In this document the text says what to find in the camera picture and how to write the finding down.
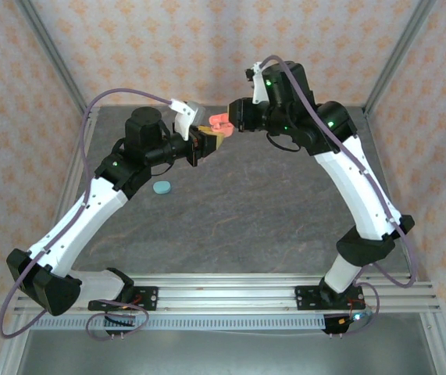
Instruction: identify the coral earbud charging case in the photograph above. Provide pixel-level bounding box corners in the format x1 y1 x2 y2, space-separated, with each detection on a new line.
209 112 234 138

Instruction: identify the black controller board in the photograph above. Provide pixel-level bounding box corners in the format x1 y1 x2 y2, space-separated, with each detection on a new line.
103 312 137 338
323 310 374 337

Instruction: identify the grey metal sheet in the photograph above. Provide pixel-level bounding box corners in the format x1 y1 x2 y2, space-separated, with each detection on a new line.
17 327 438 375

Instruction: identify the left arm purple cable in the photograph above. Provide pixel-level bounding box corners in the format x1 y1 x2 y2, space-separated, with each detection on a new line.
0 88 175 341

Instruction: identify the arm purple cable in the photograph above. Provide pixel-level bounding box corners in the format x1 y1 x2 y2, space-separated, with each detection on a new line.
260 54 419 338
0 88 175 341

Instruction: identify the aluminium side rail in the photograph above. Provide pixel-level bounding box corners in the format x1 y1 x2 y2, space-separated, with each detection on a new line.
0 107 101 375
362 107 446 375

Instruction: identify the aluminium frame post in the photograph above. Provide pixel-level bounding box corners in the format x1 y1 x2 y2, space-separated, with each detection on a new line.
14 0 93 118
362 0 438 116

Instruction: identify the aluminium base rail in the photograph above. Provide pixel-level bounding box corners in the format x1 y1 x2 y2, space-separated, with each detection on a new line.
13 272 441 316

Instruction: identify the grey slotted cable duct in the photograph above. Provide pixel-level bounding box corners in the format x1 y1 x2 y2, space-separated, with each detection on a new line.
30 315 327 331

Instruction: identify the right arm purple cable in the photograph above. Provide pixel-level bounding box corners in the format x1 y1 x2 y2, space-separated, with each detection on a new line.
260 54 419 338

